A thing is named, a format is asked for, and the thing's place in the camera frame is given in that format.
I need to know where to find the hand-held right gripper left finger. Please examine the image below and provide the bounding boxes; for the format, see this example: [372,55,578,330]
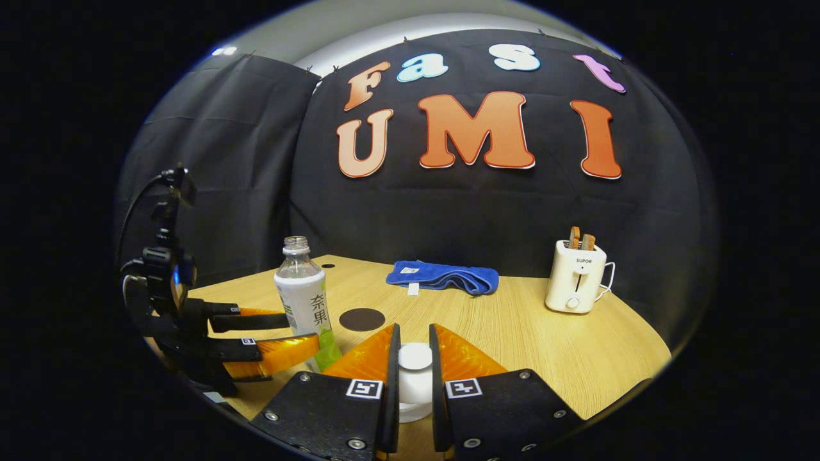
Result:
[249,323,402,461]

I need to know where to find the blue towel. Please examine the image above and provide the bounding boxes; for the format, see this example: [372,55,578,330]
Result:
[386,260,500,296]

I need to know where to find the clear water bottle white label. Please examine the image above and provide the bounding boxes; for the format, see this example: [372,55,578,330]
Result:
[274,236,343,373]

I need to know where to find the white teacup lid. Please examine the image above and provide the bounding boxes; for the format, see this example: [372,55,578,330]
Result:
[398,343,434,405]

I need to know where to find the white toaster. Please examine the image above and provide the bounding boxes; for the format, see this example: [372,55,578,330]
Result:
[545,240,607,314]

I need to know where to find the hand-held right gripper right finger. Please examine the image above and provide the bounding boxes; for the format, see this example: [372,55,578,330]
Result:
[428,323,586,461]

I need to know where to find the dark brown round coaster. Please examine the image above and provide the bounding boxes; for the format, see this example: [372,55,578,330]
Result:
[339,308,386,332]

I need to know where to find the black backdrop cloth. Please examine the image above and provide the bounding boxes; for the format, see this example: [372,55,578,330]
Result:
[115,29,718,346]

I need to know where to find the white toaster cable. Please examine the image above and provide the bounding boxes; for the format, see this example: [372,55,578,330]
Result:
[594,261,616,303]

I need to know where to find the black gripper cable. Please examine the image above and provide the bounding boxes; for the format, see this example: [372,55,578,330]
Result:
[117,172,171,271]

